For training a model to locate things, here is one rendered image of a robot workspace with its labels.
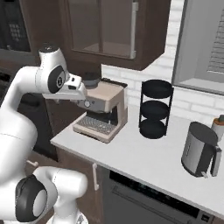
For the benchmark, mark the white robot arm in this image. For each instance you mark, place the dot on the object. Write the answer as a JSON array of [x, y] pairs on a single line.
[[17, 128]]

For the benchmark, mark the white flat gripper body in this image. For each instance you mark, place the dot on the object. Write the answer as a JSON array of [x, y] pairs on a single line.
[[73, 94]]

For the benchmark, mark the black three-tier stand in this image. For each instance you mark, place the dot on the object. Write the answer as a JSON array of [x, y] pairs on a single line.
[[154, 110]]

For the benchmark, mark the black microwave oven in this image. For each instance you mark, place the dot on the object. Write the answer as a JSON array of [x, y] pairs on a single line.
[[13, 26]]

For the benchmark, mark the beige coffee machine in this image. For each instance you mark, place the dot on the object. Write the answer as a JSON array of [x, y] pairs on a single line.
[[102, 128]]

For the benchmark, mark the glass cupboard door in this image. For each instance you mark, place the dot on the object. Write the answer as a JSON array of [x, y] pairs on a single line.
[[116, 26], [84, 23]]

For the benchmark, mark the grey window with blinds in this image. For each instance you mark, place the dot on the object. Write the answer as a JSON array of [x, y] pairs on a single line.
[[201, 40]]

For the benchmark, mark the brown base cupboard door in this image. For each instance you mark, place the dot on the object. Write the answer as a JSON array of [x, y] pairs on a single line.
[[78, 166]]

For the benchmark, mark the silver black electric kettle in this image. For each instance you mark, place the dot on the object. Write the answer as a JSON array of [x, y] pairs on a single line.
[[199, 148]]

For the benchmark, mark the grey dishwasher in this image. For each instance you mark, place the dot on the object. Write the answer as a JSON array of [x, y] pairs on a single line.
[[140, 204]]

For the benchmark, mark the dark brown wall cupboard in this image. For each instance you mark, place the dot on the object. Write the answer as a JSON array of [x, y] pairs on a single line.
[[151, 32]]

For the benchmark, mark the white bottle with orange neck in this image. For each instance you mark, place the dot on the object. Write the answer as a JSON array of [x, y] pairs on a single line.
[[218, 128]]

